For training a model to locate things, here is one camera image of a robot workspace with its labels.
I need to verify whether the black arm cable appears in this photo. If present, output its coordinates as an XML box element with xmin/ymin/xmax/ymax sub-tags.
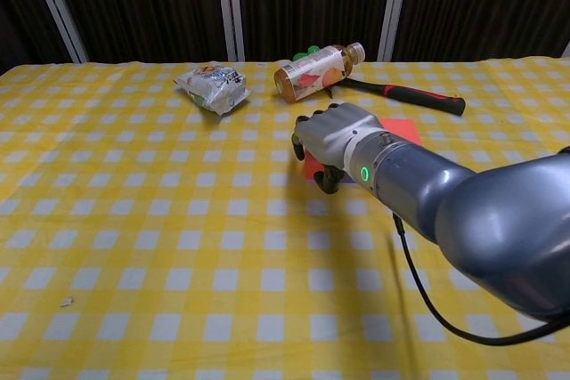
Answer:
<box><xmin>391</xmin><ymin>213</ymin><xmax>570</xmax><ymax>348</ymax></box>

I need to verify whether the white snack bag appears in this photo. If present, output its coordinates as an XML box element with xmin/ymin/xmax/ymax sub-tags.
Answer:
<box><xmin>172</xmin><ymin>62</ymin><xmax>254</xmax><ymax>117</ymax></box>

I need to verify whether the large red block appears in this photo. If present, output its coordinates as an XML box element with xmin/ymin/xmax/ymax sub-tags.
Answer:
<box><xmin>377</xmin><ymin>117</ymin><xmax>424</xmax><ymax>147</ymax></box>

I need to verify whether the black red hammer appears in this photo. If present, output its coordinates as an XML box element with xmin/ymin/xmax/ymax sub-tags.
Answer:
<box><xmin>326</xmin><ymin>77</ymin><xmax>467</xmax><ymax>117</ymax></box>

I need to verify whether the plastic tea bottle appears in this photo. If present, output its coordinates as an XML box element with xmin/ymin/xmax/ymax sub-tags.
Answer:
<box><xmin>273</xmin><ymin>41</ymin><xmax>367</xmax><ymax>105</ymax></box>

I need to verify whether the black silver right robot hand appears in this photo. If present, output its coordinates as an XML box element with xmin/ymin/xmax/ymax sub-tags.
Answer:
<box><xmin>291</xmin><ymin>102</ymin><xmax>384</xmax><ymax>194</ymax></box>

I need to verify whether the green toy block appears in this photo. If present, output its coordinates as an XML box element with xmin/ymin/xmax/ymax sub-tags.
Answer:
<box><xmin>291</xmin><ymin>44</ymin><xmax>321</xmax><ymax>62</ymax></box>

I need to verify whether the yellow white checkered tablecloth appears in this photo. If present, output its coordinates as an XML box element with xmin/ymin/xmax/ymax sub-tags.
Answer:
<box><xmin>0</xmin><ymin>55</ymin><xmax>570</xmax><ymax>380</ymax></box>

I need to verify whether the small red foam cube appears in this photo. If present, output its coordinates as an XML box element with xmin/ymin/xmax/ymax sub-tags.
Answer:
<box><xmin>302</xmin><ymin>147</ymin><xmax>327</xmax><ymax>182</ymax></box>

